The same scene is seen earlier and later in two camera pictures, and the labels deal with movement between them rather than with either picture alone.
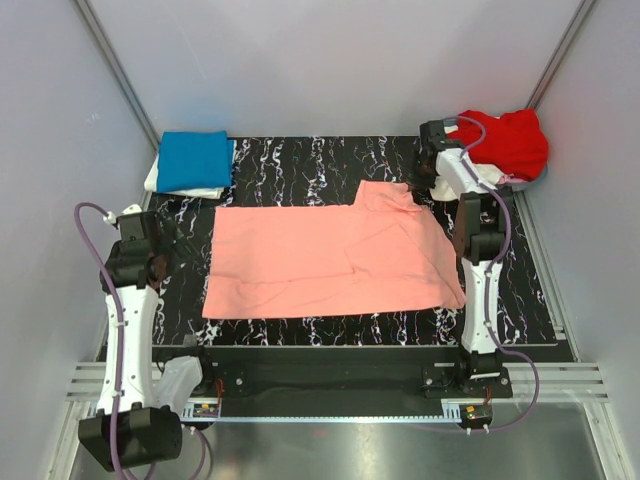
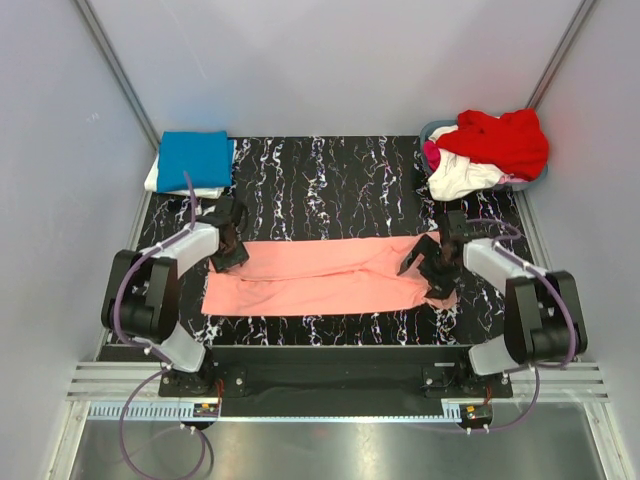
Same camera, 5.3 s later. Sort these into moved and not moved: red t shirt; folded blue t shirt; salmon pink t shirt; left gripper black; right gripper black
Moved: right gripper black; salmon pink t shirt; left gripper black
Not moved: red t shirt; folded blue t shirt
